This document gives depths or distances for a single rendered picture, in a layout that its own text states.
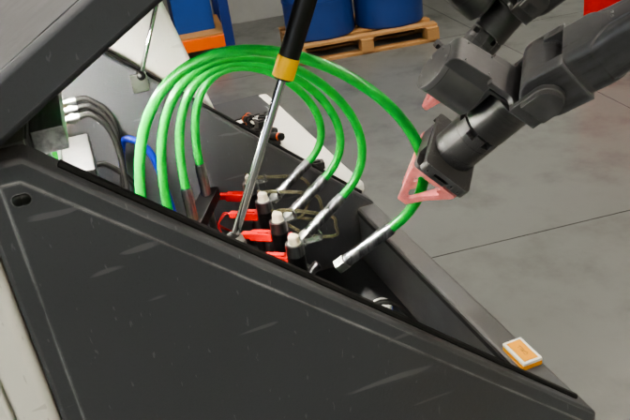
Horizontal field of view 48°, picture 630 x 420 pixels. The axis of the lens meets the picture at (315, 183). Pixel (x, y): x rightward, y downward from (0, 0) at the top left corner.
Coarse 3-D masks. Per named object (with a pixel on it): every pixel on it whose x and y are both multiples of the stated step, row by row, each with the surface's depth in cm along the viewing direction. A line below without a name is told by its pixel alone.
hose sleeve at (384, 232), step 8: (384, 224) 94; (376, 232) 94; (384, 232) 93; (392, 232) 93; (368, 240) 94; (376, 240) 94; (384, 240) 94; (352, 248) 95; (360, 248) 94; (368, 248) 94; (344, 256) 96; (352, 256) 95; (360, 256) 95
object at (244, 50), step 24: (240, 48) 83; (264, 48) 83; (336, 72) 84; (384, 96) 85; (144, 120) 87; (408, 120) 86; (144, 144) 89; (144, 168) 91; (144, 192) 92; (408, 216) 92
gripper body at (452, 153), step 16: (448, 128) 83; (464, 128) 81; (432, 144) 84; (448, 144) 83; (464, 144) 81; (480, 144) 81; (432, 160) 82; (448, 160) 83; (464, 160) 83; (448, 176) 82; (464, 176) 84; (464, 192) 83
